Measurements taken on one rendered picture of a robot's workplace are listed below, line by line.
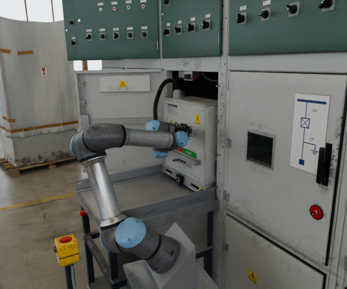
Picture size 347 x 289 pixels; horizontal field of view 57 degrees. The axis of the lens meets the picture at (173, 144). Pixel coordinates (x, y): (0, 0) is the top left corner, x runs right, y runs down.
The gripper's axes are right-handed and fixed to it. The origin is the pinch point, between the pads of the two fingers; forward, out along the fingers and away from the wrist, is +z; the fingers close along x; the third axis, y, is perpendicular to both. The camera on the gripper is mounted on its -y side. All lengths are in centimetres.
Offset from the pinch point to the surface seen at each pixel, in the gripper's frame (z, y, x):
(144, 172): 7, -43, -33
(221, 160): 5.2, 20.1, -12.1
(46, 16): 325, -1055, 304
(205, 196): 5.6, 13.7, -34.9
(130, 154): 8, -63, -24
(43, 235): 1, -168, -125
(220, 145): 3.2, 19.4, -4.0
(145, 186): -3.6, -28.9, -39.7
